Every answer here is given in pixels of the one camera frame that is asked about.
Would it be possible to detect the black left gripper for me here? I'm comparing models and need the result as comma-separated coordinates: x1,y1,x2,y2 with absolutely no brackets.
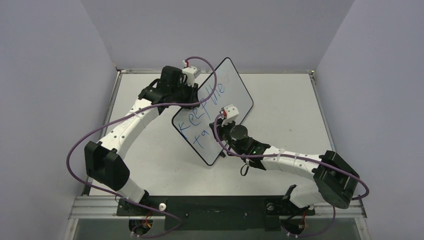
172,80,200,111

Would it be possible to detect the black framed whiteboard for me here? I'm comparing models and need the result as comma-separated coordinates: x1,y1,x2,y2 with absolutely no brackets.
171,57,254,166

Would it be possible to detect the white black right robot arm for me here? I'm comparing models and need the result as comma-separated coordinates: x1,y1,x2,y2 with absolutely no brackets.
210,118,360,214

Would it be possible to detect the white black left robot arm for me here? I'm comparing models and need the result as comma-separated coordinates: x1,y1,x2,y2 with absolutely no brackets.
84,66,201,215

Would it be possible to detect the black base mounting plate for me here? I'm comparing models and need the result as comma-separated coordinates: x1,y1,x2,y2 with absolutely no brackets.
116,195,315,232

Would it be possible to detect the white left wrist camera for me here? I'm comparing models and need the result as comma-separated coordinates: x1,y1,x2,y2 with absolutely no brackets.
182,60,201,87

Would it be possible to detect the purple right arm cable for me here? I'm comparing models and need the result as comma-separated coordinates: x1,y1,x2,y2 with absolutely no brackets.
213,114,371,239

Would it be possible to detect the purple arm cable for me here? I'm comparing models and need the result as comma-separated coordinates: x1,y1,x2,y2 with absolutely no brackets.
213,114,371,239
66,55,218,239

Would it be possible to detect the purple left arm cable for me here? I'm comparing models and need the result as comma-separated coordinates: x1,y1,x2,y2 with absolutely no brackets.
66,55,218,239

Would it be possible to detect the aluminium front frame rail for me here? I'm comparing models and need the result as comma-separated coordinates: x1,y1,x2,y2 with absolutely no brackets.
68,196,149,220

